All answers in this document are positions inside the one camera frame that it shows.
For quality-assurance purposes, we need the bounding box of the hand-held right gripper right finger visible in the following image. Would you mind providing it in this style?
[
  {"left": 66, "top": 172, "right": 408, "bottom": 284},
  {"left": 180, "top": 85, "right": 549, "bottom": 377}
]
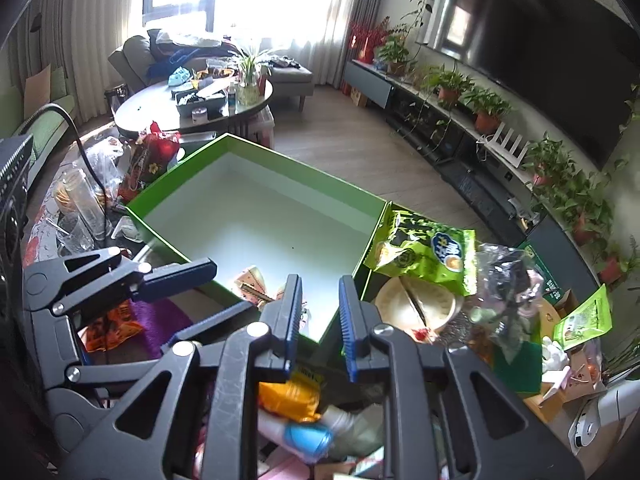
[{"left": 338, "top": 274, "right": 586, "bottom": 480}]

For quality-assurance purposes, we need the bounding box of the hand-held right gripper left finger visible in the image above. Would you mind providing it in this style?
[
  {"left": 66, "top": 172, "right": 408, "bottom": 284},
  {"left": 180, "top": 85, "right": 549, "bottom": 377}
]
[{"left": 62, "top": 274, "right": 305, "bottom": 480}]

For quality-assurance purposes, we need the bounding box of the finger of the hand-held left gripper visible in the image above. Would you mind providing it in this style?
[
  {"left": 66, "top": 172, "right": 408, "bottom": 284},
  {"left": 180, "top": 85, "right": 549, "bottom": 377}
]
[
  {"left": 47, "top": 324, "right": 261, "bottom": 401},
  {"left": 22, "top": 246, "right": 219, "bottom": 317}
]

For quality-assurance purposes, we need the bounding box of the large green cardboard box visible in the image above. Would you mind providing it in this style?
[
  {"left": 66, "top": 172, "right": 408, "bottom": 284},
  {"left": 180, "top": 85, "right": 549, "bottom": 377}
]
[{"left": 125, "top": 132, "right": 392, "bottom": 345}]

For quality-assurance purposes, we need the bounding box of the dark desktop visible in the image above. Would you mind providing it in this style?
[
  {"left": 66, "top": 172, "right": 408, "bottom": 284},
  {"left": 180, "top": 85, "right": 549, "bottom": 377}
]
[{"left": 30, "top": 180, "right": 640, "bottom": 480}]

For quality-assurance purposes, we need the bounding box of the orange snack packet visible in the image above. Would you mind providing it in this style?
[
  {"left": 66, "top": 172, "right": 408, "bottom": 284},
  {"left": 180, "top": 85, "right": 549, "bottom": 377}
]
[{"left": 79, "top": 304, "right": 147, "bottom": 355}]

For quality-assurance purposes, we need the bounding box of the purple round mat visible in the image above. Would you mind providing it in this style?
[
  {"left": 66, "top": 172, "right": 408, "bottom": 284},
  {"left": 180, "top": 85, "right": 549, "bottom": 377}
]
[{"left": 131, "top": 299, "right": 195, "bottom": 362}]

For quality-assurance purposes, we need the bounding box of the round cream container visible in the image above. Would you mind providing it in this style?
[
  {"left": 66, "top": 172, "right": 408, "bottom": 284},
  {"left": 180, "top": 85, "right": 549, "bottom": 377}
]
[{"left": 374, "top": 276, "right": 464, "bottom": 335}]

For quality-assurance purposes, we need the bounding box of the tan patterned packet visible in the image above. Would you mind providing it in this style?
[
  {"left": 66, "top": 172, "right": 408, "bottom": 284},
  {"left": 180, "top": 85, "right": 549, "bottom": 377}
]
[{"left": 231, "top": 265, "right": 275, "bottom": 307}]

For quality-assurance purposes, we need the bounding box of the clear plastic jar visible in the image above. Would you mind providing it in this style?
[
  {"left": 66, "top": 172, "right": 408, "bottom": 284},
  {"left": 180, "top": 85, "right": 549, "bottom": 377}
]
[{"left": 54, "top": 166, "right": 114, "bottom": 240}]

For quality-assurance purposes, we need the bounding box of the green cushioned sofa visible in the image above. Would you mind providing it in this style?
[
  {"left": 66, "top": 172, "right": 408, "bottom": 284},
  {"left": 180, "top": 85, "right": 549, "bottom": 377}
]
[{"left": 0, "top": 64, "right": 77, "bottom": 188}]

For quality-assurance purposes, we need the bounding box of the yellow orange packet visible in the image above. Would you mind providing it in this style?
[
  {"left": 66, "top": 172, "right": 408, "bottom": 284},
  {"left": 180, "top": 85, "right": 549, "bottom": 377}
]
[{"left": 257, "top": 369, "right": 322, "bottom": 424}]

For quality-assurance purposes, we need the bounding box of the empty glass cup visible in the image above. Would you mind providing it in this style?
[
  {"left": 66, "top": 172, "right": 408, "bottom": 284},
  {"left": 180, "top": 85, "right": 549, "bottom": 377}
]
[{"left": 56, "top": 211, "right": 97, "bottom": 255}]

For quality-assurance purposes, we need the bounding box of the clear plastic bag with food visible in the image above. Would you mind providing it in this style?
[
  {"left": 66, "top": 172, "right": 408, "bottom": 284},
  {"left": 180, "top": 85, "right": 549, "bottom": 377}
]
[{"left": 84, "top": 136, "right": 125, "bottom": 197}]

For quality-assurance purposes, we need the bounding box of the tan pillow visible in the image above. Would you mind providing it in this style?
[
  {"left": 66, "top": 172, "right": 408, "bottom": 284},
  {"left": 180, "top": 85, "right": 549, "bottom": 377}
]
[{"left": 23, "top": 64, "right": 54, "bottom": 107}]

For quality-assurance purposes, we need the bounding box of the green snack bag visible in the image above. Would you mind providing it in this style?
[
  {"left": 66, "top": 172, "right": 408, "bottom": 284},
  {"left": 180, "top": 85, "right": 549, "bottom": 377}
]
[{"left": 364, "top": 209, "right": 479, "bottom": 297}]

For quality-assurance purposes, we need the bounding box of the red snack bag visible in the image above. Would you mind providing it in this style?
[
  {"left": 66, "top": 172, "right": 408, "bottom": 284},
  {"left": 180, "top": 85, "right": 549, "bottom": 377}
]
[{"left": 116, "top": 121, "right": 182, "bottom": 202}]

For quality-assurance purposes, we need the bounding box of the black stool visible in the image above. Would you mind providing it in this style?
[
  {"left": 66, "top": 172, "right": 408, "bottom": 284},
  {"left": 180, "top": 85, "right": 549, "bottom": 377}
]
[{"left": 103, "top": 81, "right": 131, "bottom": 122}]

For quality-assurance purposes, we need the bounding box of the oval dark coffee table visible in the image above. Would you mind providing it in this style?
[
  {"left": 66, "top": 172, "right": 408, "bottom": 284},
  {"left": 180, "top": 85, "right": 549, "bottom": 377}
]
[{"left": 113, "top": 76, "right": 275, "bottom": 137}]

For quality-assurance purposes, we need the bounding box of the clear crumpled plastic bag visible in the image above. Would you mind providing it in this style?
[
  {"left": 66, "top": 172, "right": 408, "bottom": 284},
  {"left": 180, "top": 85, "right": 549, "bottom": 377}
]
[{"left": 469, "top": 241, "right": 547, "bottom": 363}]

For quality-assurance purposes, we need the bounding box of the pale storage box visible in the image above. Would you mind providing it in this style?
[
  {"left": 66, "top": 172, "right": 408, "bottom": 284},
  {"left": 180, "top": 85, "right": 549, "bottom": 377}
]
[{"left": 244, "top": 106, "right": 277, "bottom": 150}]

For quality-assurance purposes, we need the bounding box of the beige curtain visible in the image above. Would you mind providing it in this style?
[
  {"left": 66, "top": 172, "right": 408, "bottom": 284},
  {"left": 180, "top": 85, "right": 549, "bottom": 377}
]
[{"left": 0, "top": 0, "right": 147, "bottom": 128}]

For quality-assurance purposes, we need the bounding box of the grey tray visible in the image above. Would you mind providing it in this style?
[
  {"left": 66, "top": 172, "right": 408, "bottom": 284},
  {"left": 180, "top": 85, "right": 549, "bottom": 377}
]
[{"left": 173, "top": 86, "right": 229, "bottom": 119}]

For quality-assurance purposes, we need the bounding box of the dark green carton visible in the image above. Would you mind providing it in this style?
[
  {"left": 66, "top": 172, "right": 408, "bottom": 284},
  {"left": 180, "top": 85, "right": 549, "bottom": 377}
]
[{"left": 516, "top": 239, "right": 567, "bottom": 307}]

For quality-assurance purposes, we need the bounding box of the pile of clothes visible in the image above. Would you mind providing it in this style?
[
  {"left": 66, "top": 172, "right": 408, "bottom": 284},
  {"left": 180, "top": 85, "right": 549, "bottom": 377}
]
[{"left": 146, "top": 26, "right": 247, "bottom": 86}]

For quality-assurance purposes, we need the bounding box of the spider plant in glass vase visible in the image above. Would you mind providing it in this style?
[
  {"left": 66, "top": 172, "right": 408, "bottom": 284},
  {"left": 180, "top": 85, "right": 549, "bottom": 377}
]
[{"left": 231, "top": 44, "right": 275, "bottom": 107}]

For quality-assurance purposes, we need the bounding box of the open cardboard box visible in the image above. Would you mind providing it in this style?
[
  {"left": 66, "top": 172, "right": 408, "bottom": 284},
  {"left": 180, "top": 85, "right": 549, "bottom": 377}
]
[{"left": 524, "top": 349, "right": 607, "bottom": 423}]

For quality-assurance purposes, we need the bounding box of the grey sofa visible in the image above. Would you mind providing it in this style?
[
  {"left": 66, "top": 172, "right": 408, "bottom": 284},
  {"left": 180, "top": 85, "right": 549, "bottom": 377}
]
[{"left": 107, "top": 34, "right": 315, "bottom": 112}]

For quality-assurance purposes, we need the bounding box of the small green packet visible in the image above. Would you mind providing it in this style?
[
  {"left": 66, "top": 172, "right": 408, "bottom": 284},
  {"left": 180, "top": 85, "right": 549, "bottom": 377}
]
[{"left": 552, "top": 284, "right": 614, "bottom": 352}]

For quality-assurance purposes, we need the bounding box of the white router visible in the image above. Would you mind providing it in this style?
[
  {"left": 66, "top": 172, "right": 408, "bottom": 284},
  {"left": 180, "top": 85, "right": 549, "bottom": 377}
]
[{"left": 481, "top": 123, "right": 533, "bottom": 168}]

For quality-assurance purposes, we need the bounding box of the dark tv cabinet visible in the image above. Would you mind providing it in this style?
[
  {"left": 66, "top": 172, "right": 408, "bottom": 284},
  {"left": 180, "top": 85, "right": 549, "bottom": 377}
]
[{"left": 342, "top": 58, "right": 603, "bottom": 291}]

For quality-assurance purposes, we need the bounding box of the potted green plant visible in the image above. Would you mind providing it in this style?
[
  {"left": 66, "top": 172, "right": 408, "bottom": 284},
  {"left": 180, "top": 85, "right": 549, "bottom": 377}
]
[
  {"left": 424, "top": 66, "right": 474, "bottom": 109},
  {"left": 596, "top": 239, "right": 640, "bottom": 287},
  {"left": 524, "top": 134, "right": 577, "bottom": 188},
  {"left": 461, "top": 86, "right": 514, "bottom": 135},
  {"left": 376, "top": 31, "right": 419, "bottom": 77},
  {"left": 549, "top": 169, "right": 617, "bottom": 247}
]

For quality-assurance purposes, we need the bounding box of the white plastic appliance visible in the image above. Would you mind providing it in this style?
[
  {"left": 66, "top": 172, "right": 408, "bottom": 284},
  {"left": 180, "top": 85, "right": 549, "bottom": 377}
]
[{"left": 566, "top": 374, "right": 640, "bottom": 462}]

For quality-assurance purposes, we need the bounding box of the red berry decoration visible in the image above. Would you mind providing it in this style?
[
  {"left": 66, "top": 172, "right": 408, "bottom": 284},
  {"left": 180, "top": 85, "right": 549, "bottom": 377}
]
[{"left": 347, "top": 19, "right": 390, "bottom": 64}]

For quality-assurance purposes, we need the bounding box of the grey curtain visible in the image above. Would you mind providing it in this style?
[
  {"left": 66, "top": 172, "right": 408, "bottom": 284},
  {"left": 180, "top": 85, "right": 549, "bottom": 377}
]
[{"left": 324, "top": 0, "right": 392, "bottom": 89}]

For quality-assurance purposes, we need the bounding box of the large black television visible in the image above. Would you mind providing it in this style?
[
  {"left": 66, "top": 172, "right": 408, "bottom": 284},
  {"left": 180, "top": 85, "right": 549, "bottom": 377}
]
[{"left": 414, "top": 0, "right": 640, "bottom": 175}]

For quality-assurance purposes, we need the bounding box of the black cable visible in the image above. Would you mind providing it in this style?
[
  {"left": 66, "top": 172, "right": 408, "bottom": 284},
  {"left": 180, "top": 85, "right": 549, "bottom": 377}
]
[{"left": 20, "top": 102, "right": 112, "bottom": 211}]

